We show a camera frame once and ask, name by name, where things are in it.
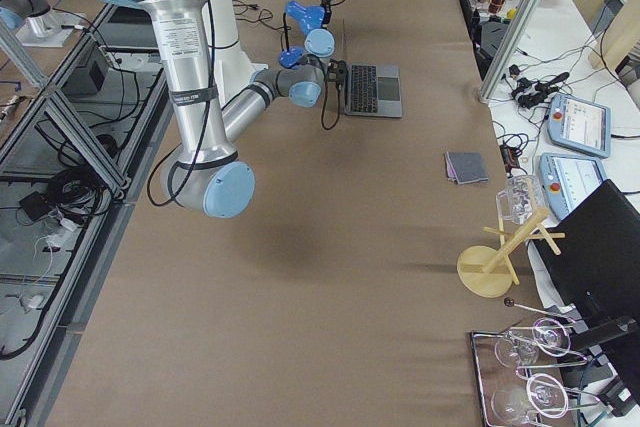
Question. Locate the grey laptop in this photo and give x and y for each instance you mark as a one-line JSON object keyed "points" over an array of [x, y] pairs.
{"points": [[371, 90]]}

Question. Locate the blue desk lamp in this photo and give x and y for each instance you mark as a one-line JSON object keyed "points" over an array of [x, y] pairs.
{"points": [[318, 41]]}

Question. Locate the folded grey cloth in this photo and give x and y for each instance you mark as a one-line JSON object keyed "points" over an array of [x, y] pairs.
{"points": [[465, 167]]}

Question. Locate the clear glass mug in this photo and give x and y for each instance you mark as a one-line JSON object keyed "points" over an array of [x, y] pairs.
{"points": [[521, 198]]}

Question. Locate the blue teach pendant far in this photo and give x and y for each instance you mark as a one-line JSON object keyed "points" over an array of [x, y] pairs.
{"points": [[580, 125]]}

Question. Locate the blue teach pendant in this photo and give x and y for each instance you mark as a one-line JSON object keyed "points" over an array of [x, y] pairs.
{"points": [[580, 125], [568, 180]]}

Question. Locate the wooden mug tree stand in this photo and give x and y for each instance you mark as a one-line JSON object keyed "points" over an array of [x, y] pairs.
{"points": [[488, 272]]}

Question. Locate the blue teach pendant near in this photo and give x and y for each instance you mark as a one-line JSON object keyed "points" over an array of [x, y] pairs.
{"points": [[568, 180]]}

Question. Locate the black monitor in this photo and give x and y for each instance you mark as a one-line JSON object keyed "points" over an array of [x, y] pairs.
{"points": [[597, 269]]}

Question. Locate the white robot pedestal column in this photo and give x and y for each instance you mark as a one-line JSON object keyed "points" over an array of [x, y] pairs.
{"points": [[223, 36]]}

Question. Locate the aluminium frame post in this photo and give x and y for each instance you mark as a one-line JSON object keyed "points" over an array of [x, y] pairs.
{"points": [[499, 65]]}

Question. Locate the wire glass rack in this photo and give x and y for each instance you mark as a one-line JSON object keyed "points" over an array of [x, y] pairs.
{"points": [[532, 374]]}

